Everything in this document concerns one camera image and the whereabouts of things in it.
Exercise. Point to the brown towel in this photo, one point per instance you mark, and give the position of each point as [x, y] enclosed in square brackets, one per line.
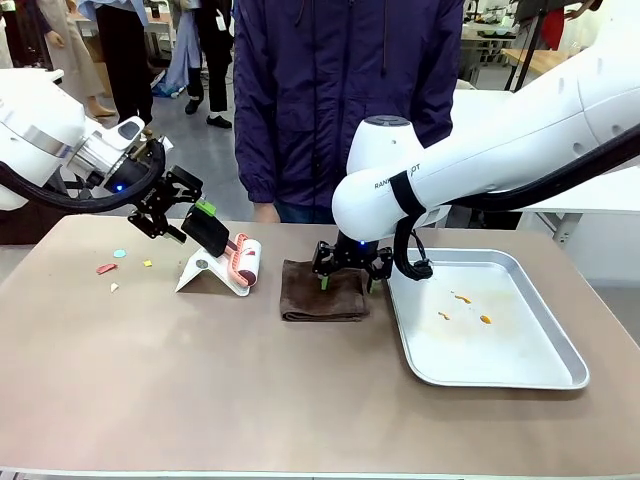
[320, 305]

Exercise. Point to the small orange sauce smear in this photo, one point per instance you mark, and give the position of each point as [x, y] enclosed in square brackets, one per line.
[443, 315]

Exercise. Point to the person in purple jacket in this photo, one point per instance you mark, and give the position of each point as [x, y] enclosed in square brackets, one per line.
[325, 100]

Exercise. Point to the bystander in light blue shirt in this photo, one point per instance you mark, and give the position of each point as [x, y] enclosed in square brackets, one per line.
[217, 65]

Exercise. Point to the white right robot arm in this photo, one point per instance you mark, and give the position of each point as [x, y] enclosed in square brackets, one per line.
[500, 135]

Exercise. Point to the long orange sauce smear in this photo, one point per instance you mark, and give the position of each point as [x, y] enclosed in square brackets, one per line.
[463, 299]

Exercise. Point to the white side table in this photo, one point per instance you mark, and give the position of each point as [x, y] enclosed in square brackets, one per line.
[610, 197]

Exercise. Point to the white desk with bowls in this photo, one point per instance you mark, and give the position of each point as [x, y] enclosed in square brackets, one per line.
[492, 42]

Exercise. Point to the round orange sauce blob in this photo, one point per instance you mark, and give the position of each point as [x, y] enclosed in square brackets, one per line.
[485, 319]

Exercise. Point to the person's blue jeans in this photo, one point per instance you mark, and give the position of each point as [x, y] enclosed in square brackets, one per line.
[300, 212]

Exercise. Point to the person's right hand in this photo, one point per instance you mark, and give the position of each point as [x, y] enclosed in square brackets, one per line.
[266, 212]

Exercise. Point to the wooden background table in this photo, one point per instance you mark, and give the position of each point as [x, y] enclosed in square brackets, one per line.
[535, 62]

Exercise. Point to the white paper scrap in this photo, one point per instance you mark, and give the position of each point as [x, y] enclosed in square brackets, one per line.
[115, 288]

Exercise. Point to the red paper scrap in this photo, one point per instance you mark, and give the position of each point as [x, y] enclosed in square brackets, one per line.
[106, 268]

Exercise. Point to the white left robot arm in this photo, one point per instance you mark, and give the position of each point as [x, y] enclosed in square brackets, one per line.
[35, 125]

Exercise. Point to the silver metal tray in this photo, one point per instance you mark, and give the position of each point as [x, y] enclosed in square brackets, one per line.
[500, 350]

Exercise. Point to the bystander in black trousers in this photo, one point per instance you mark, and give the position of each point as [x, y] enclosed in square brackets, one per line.
[125, 60]

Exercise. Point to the round light blue paper scrap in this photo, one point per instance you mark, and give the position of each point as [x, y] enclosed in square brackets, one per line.
[120, 253]

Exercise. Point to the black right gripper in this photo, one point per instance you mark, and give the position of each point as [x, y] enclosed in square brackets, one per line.
[352, 252]

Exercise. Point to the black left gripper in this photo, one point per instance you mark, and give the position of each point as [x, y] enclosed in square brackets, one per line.
[147, 192]

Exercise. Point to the white lint roller stand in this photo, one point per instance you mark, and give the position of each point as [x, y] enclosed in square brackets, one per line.
[200, 280]

